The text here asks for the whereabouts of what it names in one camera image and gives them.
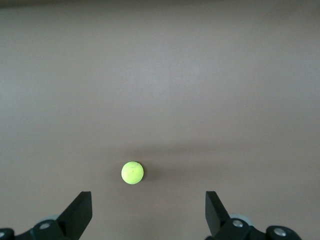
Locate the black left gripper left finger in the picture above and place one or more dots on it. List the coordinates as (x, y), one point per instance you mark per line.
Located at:
(75, 217)

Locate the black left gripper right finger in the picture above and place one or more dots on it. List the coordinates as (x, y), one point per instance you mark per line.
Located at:
(217, 220)

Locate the yellow-green tennis ball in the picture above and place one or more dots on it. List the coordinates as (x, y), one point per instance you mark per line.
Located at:
(132, 173)

